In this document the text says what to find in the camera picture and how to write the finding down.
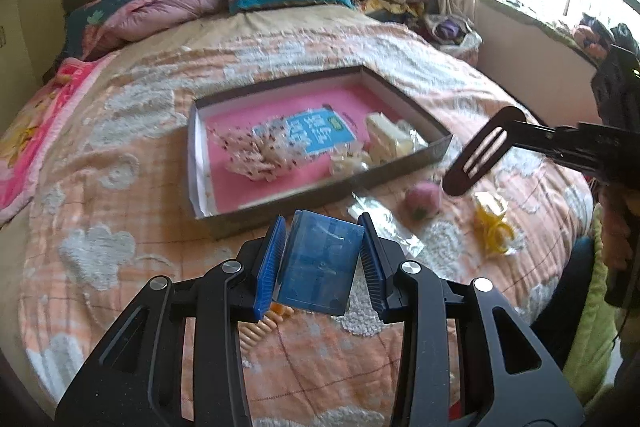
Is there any orange spiral hair tie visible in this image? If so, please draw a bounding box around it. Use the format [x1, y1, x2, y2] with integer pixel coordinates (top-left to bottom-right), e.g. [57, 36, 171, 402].
[236, 303, 296, 353]

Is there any pink fluffy pompom hair tie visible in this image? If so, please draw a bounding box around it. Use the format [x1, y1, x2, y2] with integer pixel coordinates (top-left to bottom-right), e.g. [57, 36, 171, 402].
[403, 178, 445, 223]

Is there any clear plastic packet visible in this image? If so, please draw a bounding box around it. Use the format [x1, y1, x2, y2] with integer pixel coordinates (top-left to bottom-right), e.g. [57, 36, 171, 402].
[347, 193, 424, 258]

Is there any cream large hair claw clip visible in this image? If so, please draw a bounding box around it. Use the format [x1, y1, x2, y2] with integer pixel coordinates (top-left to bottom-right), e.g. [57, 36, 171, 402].
[364, 113, 428, 165]

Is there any blue plastic small box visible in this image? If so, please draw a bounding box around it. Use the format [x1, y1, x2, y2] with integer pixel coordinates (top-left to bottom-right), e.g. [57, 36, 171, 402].
[273, 210, 364, 317]

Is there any polka-dot lace bow hair clip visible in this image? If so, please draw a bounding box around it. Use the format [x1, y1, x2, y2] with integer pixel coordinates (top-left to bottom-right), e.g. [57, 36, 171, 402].
[208, 117, 311, 182]

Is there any green fuzzy blanket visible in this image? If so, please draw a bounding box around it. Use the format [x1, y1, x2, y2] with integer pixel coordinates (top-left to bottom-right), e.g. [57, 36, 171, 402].
[563, 206, 616, 405]

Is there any orange cloud-pattern quilt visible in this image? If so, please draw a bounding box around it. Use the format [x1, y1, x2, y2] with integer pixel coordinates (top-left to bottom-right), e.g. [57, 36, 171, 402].
[9, 6, 593, 411]

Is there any grey shallow cardboard box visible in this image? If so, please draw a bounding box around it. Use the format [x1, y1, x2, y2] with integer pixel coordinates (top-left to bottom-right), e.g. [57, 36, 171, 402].
[186, 66, 451, 239]

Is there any pink cartoon blanket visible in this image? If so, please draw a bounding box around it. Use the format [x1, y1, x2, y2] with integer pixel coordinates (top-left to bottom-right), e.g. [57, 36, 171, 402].
[1, 52, 117, 223]

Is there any beige bed sheet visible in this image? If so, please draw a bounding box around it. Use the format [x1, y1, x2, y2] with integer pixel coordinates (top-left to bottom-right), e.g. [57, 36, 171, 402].
[0, 3, 402, 358]

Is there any pink and navy folded duvet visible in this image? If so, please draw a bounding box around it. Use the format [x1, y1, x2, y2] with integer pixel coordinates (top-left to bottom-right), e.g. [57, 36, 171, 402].
[58, 0, 228, 62]

